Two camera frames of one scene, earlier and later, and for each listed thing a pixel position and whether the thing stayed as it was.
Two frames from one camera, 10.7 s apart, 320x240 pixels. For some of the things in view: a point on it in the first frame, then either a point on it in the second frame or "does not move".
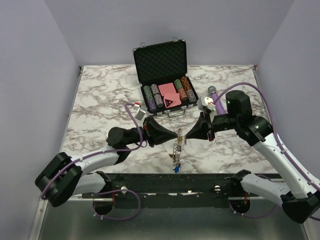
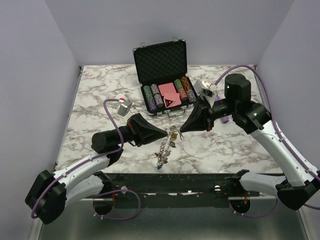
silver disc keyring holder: [177, 147] -> [163, 155]
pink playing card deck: [171, 98] does not move
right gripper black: [200, 131] -> [201, 118]
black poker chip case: [162, 71] does not move
